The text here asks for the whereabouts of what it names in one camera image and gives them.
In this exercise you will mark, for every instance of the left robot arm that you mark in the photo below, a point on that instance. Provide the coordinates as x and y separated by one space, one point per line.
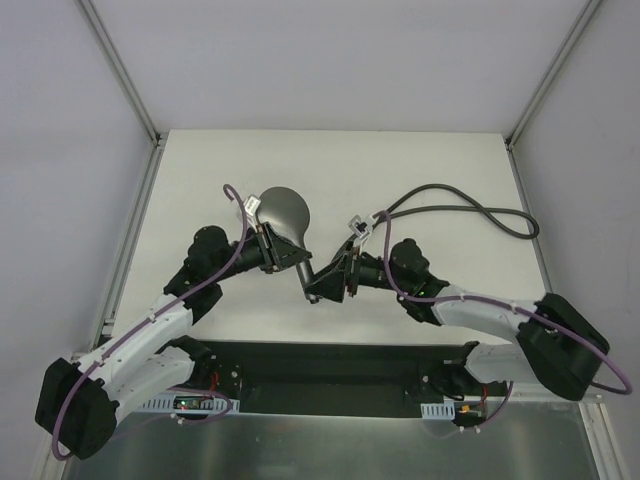
82 402

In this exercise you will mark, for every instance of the right aluminium frame post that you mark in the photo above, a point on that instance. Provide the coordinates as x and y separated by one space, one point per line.
552 72

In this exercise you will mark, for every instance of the right white cable duct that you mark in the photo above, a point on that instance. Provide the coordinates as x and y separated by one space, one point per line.
449 410

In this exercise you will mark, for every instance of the aluminium frame post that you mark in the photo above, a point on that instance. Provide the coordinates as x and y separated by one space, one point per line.
552 72
111 55

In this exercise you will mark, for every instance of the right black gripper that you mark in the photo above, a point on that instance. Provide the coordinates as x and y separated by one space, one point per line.
351 272

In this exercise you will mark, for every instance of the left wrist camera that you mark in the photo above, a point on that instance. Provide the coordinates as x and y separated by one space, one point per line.
249 208

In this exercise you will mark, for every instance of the white cable duct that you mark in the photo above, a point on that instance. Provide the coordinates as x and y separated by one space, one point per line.
449 410
192 404

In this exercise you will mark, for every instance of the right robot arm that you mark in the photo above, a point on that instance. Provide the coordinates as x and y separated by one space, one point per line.
545 341

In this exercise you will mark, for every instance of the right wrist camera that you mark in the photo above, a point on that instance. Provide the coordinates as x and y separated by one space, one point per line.
363 227

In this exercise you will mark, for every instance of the left aluminium frame post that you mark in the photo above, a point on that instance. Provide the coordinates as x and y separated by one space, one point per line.
111 55

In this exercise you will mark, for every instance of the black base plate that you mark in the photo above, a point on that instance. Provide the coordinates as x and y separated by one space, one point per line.
379 381

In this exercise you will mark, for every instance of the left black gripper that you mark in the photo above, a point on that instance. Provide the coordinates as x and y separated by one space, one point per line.
267 248

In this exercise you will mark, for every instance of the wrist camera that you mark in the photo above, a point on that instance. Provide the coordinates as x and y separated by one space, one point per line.
249 208
363 227

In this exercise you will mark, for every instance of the left white cable duct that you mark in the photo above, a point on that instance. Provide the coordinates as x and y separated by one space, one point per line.
192 404

